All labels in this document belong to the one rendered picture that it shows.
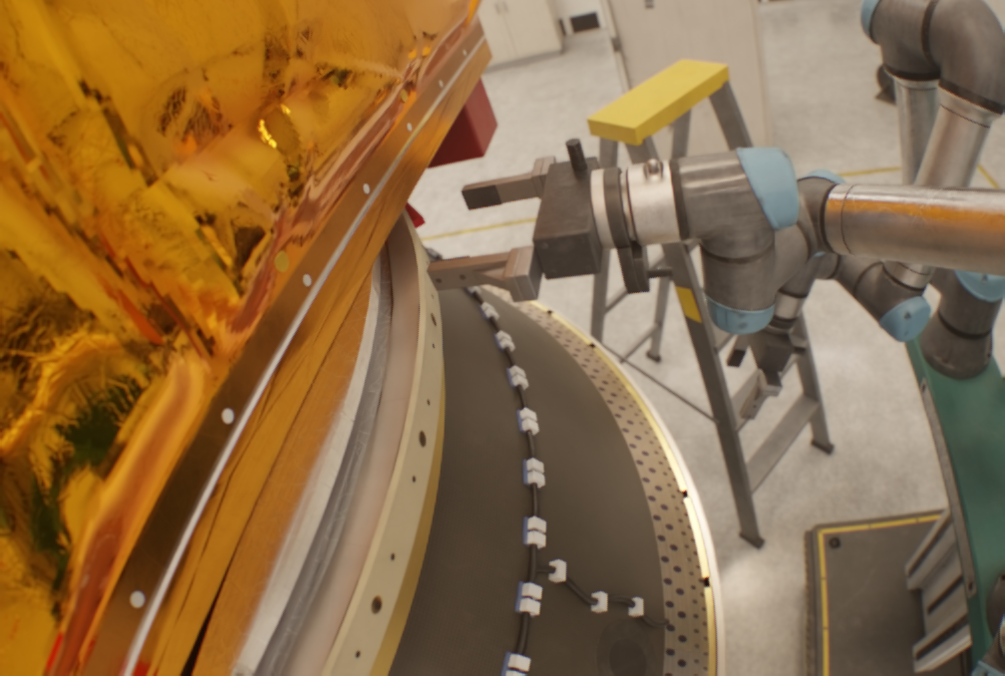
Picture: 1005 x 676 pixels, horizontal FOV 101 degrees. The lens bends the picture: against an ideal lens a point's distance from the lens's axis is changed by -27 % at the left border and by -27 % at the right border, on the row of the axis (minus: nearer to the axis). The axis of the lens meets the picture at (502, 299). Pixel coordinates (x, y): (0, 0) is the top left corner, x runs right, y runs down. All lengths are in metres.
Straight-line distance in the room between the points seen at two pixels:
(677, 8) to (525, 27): 3.83
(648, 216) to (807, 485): 1.95
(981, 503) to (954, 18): 0.69
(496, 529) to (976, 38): 0.79
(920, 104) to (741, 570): 1.72
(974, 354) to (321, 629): 1.02
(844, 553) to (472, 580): 1.47
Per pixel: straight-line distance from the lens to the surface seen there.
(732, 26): 3.59
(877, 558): 1.92
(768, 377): 0.91
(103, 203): 0.37
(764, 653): 2.11
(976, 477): 1.02
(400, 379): 0.53
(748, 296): 0.56
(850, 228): 0.59
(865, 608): 1.86
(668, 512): 0.95
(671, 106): 1.36
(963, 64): 0.77
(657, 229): 0.50
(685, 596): 0.90
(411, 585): 0.54
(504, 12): 7.11
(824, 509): 2.32
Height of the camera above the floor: 2.06
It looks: 38 degrees down
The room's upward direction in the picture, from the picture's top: 23 degrees counter-clockwise
